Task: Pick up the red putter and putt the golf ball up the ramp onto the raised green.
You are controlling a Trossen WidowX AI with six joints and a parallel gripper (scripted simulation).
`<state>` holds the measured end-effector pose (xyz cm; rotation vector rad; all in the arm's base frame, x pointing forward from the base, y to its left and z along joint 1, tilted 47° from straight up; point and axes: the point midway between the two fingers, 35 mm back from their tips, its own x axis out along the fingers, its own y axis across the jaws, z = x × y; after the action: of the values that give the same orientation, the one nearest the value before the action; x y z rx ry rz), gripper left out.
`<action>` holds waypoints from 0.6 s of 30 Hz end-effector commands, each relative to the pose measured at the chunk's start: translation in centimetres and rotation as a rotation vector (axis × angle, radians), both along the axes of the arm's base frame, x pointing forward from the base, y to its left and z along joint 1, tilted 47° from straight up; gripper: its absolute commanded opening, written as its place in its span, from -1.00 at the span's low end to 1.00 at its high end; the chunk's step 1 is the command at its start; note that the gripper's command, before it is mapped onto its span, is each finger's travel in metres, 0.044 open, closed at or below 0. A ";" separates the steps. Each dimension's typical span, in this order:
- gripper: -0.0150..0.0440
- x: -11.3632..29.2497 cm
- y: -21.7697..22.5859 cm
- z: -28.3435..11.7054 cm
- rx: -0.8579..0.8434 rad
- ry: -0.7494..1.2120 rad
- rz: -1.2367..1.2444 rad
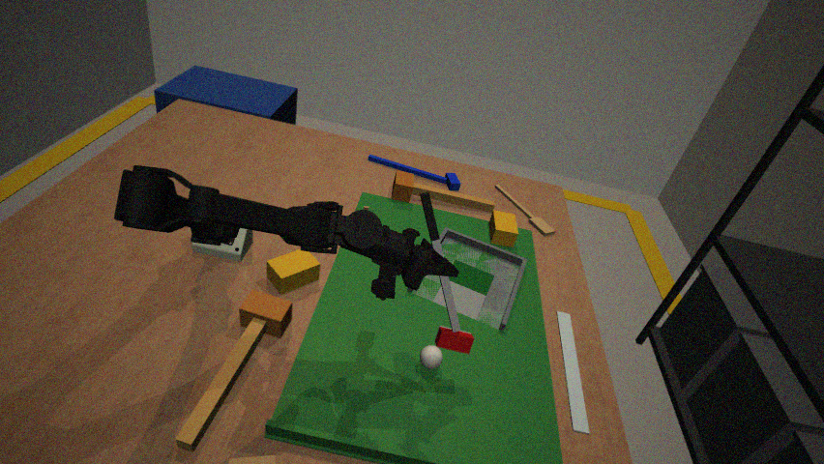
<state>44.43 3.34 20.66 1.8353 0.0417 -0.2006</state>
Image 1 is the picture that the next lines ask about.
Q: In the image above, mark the green putting mat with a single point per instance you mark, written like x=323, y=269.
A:
x=358, y=372

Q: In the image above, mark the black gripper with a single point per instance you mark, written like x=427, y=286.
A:
x=416, y=261

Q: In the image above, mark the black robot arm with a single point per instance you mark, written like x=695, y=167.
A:
x=148, y=200

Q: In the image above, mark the small brown cube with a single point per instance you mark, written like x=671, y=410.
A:
x=269, y=459

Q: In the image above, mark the pale grey flat strip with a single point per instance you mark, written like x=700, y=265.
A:
x=574, y=389

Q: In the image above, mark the yellow block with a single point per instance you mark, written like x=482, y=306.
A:
x=292, y=270
x=503, y=229

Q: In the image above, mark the white golf ball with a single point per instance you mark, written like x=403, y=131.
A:
x=431, y=356

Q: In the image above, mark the blue putter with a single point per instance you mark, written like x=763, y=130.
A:
x=450, y=179

